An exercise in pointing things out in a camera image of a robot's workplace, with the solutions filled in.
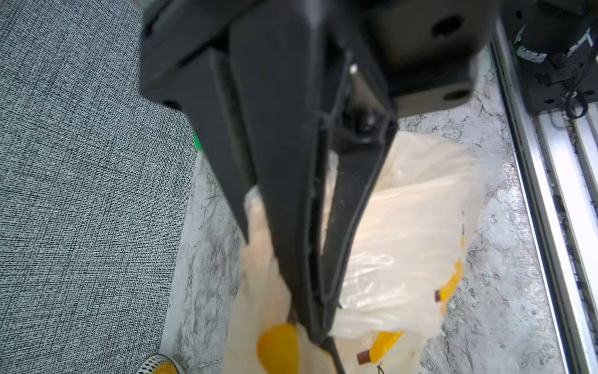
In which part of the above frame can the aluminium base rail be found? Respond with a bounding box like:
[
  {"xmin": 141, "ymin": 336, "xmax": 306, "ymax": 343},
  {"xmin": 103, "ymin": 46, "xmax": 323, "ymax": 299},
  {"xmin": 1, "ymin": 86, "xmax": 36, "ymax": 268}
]
[{"xmin": 491, "ymin": 22, "xmax": 597, "ymax": 373}]

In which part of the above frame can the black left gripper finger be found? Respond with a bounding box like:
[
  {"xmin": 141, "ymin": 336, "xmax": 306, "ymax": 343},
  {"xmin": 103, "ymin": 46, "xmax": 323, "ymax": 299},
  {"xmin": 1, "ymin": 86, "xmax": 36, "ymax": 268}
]
[{"xmin": 320, "ymin": 337, "xmax": 346, "ymax": 374}]

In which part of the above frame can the cream plastic bag banana print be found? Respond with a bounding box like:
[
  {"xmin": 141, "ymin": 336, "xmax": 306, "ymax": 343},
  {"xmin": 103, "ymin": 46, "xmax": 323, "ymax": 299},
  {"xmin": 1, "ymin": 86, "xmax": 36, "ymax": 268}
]
[{"xmin": 224, "ymin": 132, "xmax": 484, "ymax": 373}]

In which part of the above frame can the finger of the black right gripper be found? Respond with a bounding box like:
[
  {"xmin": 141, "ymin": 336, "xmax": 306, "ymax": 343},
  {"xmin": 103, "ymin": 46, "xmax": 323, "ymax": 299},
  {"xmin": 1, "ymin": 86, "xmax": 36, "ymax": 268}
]
[
  {"xmin": 186, "ymin": 9, "xmax": 327, "ymax": 343},
  {"xmin": 319, "ymin": 30, "xmax": 396, "ymax": 327}
]

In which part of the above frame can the black white patterned bowl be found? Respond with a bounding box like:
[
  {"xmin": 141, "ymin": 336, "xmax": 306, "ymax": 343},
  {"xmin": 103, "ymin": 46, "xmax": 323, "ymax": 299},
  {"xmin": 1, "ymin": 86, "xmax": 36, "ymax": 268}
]
[{"xmin": 135, "ymin": 354, "xmax": 185, "ymax": 374}]

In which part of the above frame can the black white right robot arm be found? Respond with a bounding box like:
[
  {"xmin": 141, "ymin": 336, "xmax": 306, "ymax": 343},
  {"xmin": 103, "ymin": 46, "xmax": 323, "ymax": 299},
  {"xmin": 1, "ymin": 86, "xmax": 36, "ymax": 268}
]
[{"xmin": 139, "ymin": 1, "xmax": 597, "ymax": 344}]

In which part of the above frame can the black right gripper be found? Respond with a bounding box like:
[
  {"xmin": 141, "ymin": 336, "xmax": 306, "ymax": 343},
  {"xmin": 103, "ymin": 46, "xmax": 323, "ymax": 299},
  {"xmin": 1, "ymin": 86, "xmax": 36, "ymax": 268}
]
[{"xmin": 140, "ymin": 1, "xmax": 500, "ymax": 116}]

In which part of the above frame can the green plastic basket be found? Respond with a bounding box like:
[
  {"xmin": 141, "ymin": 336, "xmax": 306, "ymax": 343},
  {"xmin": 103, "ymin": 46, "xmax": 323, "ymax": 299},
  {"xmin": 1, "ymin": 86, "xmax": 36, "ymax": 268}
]
[{"xmin": 193, "ymin": 134, "xmax": 203, "ymax": 152}]

